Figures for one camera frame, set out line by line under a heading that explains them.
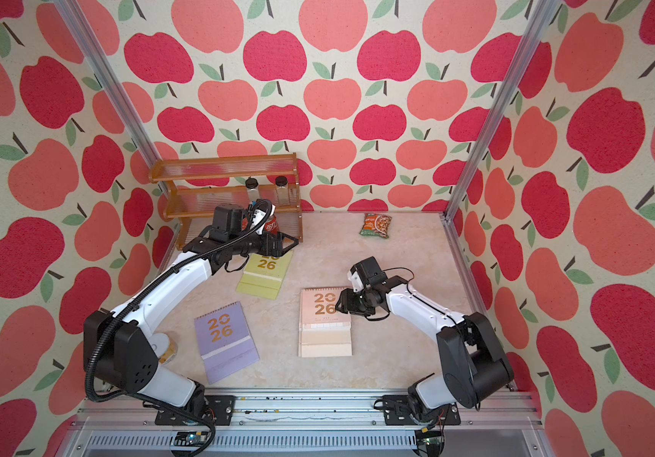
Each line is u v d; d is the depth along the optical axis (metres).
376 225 1.15
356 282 0.83
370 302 0.66
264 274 1.01
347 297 0.78
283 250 0.73
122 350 0.42
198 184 1.15
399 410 0.73
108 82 0.81
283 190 0.98
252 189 0.97
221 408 0.75
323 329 0.84
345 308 0.77
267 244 0.72
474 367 0.43
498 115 0.89
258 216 0.73
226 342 0.85
